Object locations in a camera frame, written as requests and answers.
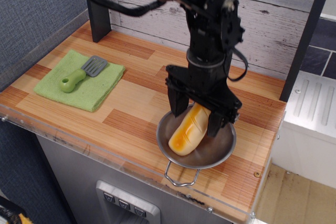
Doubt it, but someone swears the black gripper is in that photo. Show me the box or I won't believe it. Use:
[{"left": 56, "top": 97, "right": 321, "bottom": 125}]
[{"left": 166, "top": 56, "right": 242, "bottom": 137}]

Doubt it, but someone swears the toy bread loaf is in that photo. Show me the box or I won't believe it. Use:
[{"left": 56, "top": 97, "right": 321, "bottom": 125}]
[{"left": 169, "top": 103, "right": 211, "bottom": 156}]

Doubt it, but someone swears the steel colander bowl with handles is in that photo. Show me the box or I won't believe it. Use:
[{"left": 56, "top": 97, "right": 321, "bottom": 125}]
[{"left": 156, "top": 105, "right": 236, "bottom": 187}]

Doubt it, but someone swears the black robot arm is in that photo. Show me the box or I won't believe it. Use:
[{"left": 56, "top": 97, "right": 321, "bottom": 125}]
[{"left": 159, "top": 0, "right": 244, "bottom": 137}]

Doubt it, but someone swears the green folded cloth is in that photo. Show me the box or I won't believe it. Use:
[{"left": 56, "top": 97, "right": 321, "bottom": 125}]
[{"left": 34, "top": 50, "right": 125, "bottom": 112}]

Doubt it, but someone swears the white appliance with ridged top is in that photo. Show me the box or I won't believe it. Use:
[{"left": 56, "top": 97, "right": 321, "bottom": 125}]
[{"left": 271, "top": 71, "right": 335, "bottom": 188}]

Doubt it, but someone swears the silver dispenser button panel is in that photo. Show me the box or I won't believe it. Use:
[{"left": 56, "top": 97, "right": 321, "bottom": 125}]
[{"left": 96, "top": 180, "right": 161, "bottom": 223}]

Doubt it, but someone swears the yellow object at corner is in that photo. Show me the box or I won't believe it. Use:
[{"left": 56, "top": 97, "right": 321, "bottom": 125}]
[{"left": 0, "top": 205, "right": 34, "bottom": 224}]

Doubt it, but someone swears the green handled grey spatula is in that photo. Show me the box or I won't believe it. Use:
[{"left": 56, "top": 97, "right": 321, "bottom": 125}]
[{"left": 59, "top": 56, "right": 108, "bottom": 93}]

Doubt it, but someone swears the dark left shelf post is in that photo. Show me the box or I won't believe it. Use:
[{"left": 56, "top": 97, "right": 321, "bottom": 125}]
[{"left": 87, "top": 0, "right": 111, "bottom": 42}]

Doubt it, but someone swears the dark shelf post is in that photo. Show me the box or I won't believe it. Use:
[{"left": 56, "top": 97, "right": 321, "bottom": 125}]
[
  {"left": 87, "top": 0, "right": 111, "bottom": 42},
  {"left": 279, "top": 0, "right": 326, "bottom": 102}
]

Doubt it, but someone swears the dark right shelf post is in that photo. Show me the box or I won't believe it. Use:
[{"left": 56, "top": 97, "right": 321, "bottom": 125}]
[{"left": 279, "top": 0, "right": 326, "bottom": 102}]

